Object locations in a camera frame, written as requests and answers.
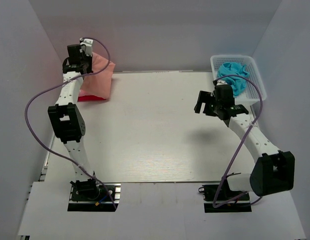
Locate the salmon orange t-shirt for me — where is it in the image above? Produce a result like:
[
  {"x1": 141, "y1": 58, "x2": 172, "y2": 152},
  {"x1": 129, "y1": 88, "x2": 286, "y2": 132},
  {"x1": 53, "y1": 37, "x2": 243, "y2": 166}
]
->
[{"x1": 81, "y1": 61, "x2": 115, "y2": 100}]

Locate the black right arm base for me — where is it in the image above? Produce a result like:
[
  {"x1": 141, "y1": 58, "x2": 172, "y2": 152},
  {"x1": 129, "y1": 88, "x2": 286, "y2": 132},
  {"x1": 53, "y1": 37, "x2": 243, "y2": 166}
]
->
[{"x1": 198, "y1": 173, "x2": 252, "y2": 213}]

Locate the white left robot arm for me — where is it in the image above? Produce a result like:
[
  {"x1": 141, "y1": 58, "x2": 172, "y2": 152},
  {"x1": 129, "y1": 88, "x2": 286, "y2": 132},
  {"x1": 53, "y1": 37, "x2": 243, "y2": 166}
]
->
[{"x1": 48, "y1": 38, "x2": 94, "y2": 182}]

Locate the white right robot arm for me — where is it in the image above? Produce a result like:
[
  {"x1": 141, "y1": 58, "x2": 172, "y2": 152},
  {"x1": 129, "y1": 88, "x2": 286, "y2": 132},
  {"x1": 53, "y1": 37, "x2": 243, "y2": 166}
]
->
[{"x1": 194, "y1": 84, "x2": 295, "y2": 200}]

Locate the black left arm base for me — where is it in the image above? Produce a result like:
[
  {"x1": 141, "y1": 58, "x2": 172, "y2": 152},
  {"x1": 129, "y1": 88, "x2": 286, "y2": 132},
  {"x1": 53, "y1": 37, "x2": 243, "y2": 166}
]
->
[{"x1": 67, "y1": 179, "x2": 121, "y2": 213}]

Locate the crumpled blue t-shirt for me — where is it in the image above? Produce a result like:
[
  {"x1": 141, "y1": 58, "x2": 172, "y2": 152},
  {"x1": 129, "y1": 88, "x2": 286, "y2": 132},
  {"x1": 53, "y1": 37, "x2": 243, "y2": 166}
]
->
[{"x1": 217, "y1": 62, "x2": 250, "y2": 97}]

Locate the folded light pink t-shirt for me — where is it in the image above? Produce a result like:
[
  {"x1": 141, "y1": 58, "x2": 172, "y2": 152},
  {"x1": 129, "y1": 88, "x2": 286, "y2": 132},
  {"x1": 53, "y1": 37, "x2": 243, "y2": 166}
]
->
[{"x1": 79, "y1": 90, "x2": 90, "y2": 97}]

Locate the white plastic basket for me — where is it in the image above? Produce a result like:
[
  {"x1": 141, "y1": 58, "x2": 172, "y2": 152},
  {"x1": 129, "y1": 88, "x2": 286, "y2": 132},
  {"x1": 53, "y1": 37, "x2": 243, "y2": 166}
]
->
[{"x1": 210, "y1": 54, "x2": 267, "y2": 106}]

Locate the folded red t-shirt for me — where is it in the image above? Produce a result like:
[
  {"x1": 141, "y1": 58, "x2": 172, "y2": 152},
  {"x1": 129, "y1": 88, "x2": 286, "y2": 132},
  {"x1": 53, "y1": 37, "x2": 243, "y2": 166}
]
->
[{"x1": 77, "y1": 95, "x2": 105, "y2": 102}]

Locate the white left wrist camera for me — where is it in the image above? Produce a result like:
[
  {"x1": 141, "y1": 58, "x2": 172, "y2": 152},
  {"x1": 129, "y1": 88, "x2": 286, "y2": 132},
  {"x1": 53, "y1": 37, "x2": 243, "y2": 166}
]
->
[{"x1": 79, "y1": 38, "x2": 93, "y2": 57}]

